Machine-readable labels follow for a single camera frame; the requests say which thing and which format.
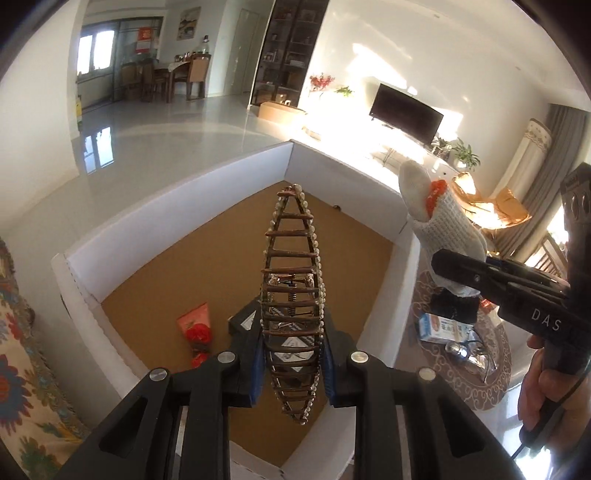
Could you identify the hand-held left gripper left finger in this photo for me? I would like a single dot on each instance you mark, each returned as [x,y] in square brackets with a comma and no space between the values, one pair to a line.
[256,369]

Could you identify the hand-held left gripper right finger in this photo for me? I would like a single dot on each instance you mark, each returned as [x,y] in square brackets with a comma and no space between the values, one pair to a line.
[327,374]

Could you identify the framed wall painting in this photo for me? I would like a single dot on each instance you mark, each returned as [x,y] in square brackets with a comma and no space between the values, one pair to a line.
[189,24]

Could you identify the large green potted plant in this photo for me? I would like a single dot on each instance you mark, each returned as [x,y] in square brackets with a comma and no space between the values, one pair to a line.
[465,156]

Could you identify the white and blue medicine carton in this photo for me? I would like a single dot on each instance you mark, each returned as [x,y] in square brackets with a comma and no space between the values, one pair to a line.
[443,328]

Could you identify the small green potted plant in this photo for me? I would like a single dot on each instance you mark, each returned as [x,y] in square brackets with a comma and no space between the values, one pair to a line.
[441,145]

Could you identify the clear safety glasses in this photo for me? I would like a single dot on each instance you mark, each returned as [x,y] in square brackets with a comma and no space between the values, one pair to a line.
[461,348]

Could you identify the floral printed cloth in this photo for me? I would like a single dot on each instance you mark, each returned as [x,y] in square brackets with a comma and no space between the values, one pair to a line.
[27,369]

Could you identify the red snack packet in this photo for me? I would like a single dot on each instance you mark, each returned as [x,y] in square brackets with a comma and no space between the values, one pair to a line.
[196,332]

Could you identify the woven brown hair clip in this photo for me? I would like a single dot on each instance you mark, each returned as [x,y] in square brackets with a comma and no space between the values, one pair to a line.
[295,397]

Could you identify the red flower bouquet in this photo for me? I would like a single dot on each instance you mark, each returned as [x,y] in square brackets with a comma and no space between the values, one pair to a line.
[321,82]

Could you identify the clear glass bottle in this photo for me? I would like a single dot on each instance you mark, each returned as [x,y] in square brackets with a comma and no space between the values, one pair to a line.
[205,45]

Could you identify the red window poster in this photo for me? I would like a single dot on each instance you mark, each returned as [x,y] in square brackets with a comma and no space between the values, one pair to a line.
[145,40]

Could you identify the orange lounge chair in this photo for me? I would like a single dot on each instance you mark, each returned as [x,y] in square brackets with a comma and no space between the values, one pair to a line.
[503,203]

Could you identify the person's right hand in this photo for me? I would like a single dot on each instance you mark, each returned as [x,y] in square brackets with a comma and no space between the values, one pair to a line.
[540,392]

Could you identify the slatted wooden chair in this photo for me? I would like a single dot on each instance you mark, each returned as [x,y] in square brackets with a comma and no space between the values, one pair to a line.
[551,256]

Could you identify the brown cardboard box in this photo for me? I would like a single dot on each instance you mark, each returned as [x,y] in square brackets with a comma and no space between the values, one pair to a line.
[279,112]

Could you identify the covered standing air conditioner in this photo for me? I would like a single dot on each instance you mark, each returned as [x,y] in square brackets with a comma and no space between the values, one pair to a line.
[531,152]

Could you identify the large white cardboard box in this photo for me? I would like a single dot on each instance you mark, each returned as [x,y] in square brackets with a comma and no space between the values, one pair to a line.
[138,221]

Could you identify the white knit glove orange cuff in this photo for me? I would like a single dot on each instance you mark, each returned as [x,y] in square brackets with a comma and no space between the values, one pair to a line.
[443,226]

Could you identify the black velvet hat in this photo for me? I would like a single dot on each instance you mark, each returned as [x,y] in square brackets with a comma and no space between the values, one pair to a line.
[457,307]

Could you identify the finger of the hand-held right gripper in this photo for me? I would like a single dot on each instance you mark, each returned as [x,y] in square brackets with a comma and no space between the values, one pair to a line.
[531,272]
[466,270]

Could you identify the dark glass shelf cabinet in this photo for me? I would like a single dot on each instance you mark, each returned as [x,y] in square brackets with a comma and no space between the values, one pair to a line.
[288,50]

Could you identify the wooden dining table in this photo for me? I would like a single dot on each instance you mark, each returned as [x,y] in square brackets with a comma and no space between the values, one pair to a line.
[178,69]

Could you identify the wooden dining chair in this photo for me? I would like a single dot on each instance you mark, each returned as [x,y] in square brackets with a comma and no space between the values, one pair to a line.
[130,78]
[153,78]
[199,76]

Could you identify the black flat television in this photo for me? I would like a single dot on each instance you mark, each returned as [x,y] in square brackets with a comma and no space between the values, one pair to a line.
[406,113]

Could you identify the small green trailing plant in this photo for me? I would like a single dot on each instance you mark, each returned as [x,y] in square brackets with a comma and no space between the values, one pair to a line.
[344,91]

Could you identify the white television cabinet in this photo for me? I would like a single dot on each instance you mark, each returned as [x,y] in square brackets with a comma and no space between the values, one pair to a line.
[392,154]

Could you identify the black box with white labels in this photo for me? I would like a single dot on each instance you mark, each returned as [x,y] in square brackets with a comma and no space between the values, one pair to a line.
[242,318]

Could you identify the grey curtain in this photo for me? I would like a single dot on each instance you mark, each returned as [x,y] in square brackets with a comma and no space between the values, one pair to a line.
[563,138]

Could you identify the yellow container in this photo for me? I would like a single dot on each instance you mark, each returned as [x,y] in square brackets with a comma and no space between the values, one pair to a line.
[79,110]

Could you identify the small red object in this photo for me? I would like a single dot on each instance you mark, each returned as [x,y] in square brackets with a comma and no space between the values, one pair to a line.
[486,303]

